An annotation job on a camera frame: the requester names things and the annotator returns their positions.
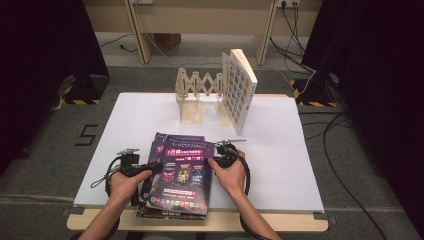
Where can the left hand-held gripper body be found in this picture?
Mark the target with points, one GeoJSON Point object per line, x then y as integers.
{"type": "Point", "coordinates": [129, 165]}

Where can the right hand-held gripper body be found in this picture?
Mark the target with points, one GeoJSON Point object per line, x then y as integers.
{"type": "Point", "coordinates": [226, 156]}

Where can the purple glossy magazine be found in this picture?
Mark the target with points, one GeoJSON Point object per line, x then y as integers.
{"type": "Point", "coordinates": [181, 176]}
{"type": "Point", "coordinates": [156, 146]}

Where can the dark brown glossy magazine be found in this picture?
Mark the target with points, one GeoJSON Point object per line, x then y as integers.
{"type": "Point", "coordinates": [150, 214]}

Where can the beige expandable book stand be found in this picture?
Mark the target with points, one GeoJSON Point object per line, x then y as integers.
{"type": "Point", "coordinates": [191, 111]}

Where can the white book with picture grid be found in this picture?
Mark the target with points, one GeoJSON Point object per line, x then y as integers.
{"type": "Point", "coordinates": [238, 93]}

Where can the person's left hand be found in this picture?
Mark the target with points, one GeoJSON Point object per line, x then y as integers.
{"type": "Point", "coordinates": [123, 188]}

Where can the person's right hand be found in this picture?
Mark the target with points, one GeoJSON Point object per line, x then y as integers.
{"type": "Point", "coordinates": [231, 180]}

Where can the black stand base striped tape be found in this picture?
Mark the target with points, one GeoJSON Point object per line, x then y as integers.
{"type": "Point", "coordinates": [90, 88]}
{"type": "Point", "coordinates": [316, 93]}

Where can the black curtain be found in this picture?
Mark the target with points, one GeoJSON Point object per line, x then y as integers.
{"type": "Point", "coordinates": [383, 83]}
{"type": "Point", "coordinates": [40, 66]}

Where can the beige wooden desk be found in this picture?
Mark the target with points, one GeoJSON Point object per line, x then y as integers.
{"type": "Point", "coordinates": [200, 20]}

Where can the white wall socket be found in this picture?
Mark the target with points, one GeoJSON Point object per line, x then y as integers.
{"type": "Point", "coordinates": [288, 2]}

